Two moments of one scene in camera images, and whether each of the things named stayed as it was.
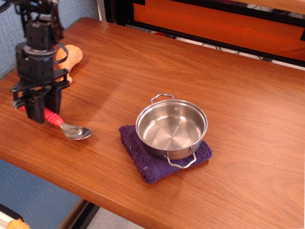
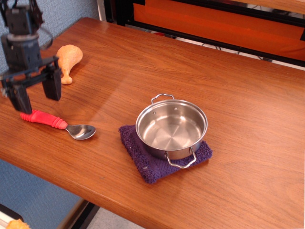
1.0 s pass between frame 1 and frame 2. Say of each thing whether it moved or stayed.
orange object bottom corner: stayed
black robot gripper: moved
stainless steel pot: stayed
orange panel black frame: stayed
